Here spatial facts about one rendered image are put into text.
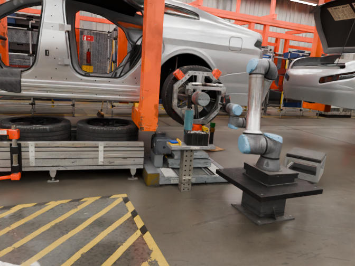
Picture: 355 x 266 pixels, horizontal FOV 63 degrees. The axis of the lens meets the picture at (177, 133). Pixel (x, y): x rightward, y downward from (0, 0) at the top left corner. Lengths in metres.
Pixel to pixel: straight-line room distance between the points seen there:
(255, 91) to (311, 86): 2.89
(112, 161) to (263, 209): 1.46
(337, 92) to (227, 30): 2.10
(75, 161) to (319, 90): 3.73
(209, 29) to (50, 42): 1.69
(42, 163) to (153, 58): 1.40
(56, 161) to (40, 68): 0.97
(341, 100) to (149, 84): 3.13
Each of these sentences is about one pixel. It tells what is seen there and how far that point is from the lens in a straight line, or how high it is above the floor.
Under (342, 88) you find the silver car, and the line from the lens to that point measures 4.94.
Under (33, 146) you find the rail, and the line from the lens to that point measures 2.92.
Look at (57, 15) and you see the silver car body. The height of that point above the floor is 1.56.
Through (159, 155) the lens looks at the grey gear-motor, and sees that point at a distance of 3.12.
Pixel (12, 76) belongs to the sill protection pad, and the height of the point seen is 0.93.
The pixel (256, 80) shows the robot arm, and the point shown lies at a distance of 2.34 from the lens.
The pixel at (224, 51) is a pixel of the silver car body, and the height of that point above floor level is 1.37.
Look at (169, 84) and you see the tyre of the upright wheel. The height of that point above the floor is 0.97.
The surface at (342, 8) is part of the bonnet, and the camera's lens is 5.88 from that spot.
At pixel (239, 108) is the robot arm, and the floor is 0.82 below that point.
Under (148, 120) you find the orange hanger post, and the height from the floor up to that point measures 0.63.
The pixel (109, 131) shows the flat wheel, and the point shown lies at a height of 0.48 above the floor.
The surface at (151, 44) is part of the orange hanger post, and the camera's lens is 2.76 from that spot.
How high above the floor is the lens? 1.09
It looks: 12 degrees down
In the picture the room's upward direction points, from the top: 4 degrees clockwise
